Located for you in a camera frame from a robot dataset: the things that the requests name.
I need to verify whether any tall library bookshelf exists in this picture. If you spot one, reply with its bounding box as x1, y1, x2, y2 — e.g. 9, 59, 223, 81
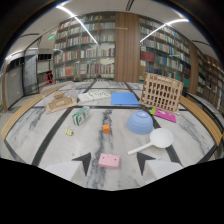
138, 14, 201, 96

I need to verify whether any blue flat folder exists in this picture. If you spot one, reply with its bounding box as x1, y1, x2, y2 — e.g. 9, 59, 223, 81
110, 91, 141, 108

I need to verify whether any magenta booklet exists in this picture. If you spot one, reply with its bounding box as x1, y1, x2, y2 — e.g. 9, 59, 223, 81
150, 107, 177, 124

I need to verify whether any red chair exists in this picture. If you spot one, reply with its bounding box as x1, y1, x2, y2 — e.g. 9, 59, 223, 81
45, 72, 55, 86

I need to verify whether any green white milk carton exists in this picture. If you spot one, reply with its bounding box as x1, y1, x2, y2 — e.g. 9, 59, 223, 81
71, 106, 91, 127

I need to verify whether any wooden panel column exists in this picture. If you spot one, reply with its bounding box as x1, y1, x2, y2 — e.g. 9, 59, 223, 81
114, 12, 141, 83

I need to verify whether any white plastic ladle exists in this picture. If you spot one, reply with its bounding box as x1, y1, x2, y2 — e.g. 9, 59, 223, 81
127, 127, 175, 156

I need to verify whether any wooden lattice building model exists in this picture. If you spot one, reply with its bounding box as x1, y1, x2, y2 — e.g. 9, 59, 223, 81
139, 72, 185, 114

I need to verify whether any wooden temple model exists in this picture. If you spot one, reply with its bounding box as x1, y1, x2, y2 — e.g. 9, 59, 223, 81
44, 90, 78, 115

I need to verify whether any blue upturned bowl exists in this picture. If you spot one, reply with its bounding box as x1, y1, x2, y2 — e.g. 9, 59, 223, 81
126, 110, 154, 136

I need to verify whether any library bookshelf with glass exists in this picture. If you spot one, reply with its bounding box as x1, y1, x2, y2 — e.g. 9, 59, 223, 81
52, 12, 117, 84

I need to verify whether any curved wooden bench edge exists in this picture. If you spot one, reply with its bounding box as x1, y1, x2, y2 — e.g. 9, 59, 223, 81
179, 94, 224, 147
0, 87, 59, 140

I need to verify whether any pink rectangular block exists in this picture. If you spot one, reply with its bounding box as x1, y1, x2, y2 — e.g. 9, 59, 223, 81
97, 153, 121, 169

